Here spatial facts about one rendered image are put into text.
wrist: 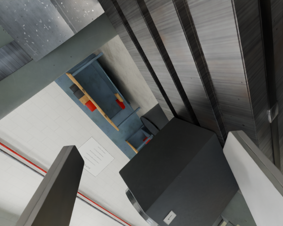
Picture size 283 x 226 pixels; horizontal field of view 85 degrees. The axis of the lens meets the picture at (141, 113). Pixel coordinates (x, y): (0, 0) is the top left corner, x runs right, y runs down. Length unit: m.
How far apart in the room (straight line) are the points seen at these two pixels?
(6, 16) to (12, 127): 4.21
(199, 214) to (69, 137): 4.55
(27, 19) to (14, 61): 0.12
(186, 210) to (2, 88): 0.56
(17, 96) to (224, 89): 0.54
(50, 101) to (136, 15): 4.28
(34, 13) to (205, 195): 0.59
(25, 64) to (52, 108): 3.97
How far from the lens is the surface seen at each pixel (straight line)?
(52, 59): 0.57
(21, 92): 0.58
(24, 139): 4.79
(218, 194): 0.43
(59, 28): 0.53
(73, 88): 3.96
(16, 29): 0.57
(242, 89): 0.21
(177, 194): 0.31
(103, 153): 5.27
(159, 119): 1.86
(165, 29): 0.23
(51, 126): 4.65
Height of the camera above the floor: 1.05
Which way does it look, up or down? 13 degrees down
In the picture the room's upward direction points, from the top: 133 degrees counter-clockwise
